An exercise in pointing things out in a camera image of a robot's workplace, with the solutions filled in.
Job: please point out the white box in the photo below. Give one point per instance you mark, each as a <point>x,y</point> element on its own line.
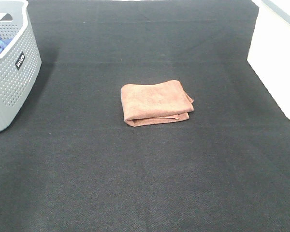
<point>269,52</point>

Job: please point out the grey perforated laundry basket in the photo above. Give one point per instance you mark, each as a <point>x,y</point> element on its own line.
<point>20,61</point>

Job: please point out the dark fabric table mat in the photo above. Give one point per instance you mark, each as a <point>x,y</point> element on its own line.
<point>69,162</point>

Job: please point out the orange-brown microfibre towel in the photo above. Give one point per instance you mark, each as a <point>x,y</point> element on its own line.
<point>166,102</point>

